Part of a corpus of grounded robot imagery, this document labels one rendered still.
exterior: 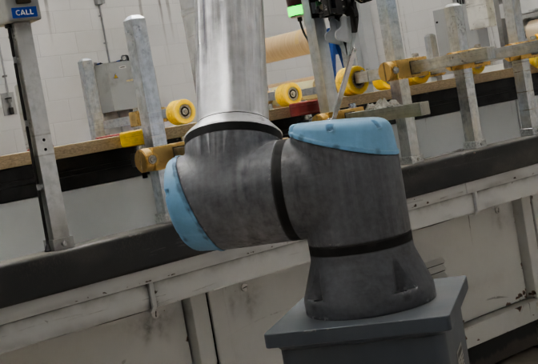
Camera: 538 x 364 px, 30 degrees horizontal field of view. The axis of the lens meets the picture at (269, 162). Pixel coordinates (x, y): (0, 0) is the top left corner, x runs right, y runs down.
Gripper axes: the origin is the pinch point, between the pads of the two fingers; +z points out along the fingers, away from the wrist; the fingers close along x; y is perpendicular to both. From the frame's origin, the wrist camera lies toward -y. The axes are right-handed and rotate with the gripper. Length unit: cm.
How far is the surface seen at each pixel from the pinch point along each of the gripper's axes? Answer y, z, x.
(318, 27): 3.3, -6.6, -6.0
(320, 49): 3.6, -1.4, -6.0
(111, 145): 53, 13, -26
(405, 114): 0.0, 17.0, 14.7
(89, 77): 8, -9, -115
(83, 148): 60, 12, -26
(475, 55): -25.0, 6.4, 16.5
